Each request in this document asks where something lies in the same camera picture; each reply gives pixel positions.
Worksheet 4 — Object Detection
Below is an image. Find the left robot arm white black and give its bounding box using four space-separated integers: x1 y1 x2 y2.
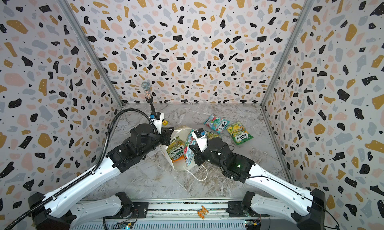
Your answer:
28 124 174 230

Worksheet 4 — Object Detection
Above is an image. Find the right circuit board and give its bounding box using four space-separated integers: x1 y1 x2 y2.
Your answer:
245 220 261 230

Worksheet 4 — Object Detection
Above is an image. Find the orange plastic clip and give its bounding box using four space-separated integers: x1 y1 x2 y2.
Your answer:
197 206 209 220

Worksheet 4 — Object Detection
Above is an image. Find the orange Fox's candy bag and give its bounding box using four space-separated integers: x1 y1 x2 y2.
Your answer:
166 137 185 162

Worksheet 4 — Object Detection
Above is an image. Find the left circuit board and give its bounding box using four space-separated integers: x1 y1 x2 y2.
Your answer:
112 221 134 230

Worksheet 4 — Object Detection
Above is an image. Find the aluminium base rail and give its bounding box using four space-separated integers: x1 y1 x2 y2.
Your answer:
71 199 298 230

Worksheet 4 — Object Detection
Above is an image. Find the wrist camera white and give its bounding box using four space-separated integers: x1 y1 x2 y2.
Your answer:
192 128 208 153
150 111 165 134

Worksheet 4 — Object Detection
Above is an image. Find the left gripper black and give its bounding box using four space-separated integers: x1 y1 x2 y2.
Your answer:
139 125 175 158

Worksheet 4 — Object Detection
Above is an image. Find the white paper bag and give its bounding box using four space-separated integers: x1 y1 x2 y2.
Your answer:
160 126 208 182

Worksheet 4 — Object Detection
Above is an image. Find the yellow green Fox's candy bag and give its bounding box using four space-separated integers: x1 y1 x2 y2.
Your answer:
226 122 253 145

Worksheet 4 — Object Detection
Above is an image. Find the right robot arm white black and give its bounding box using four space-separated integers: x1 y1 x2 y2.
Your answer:
190 137 326 230

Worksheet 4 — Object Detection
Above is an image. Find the microphone on black stand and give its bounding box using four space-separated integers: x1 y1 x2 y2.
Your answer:
141 81 156 112

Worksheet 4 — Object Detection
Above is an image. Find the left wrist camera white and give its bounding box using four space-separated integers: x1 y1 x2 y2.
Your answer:
150 111 165 134

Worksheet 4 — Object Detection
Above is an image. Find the left aluminium corner post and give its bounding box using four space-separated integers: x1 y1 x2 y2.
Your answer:
55 0 123 109

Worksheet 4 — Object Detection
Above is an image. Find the black corrugated cable conduit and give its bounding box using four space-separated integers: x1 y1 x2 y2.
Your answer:
4 108 157 230

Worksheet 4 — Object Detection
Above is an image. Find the red green Fox's candy bag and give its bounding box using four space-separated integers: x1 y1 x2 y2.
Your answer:
204 114 230 134

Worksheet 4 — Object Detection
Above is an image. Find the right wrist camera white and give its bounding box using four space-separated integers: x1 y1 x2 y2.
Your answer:
192 128 208 153

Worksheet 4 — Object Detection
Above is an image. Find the right aluminium corner post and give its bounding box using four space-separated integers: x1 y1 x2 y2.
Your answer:
261 0 315 110

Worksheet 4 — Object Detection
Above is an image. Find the circuit board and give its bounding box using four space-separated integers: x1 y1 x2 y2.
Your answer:
112 221 134 230
245 220 261 230

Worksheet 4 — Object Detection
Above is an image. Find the aluminium corner post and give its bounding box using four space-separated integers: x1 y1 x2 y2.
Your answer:
55 0 123 109
261 0 315 110

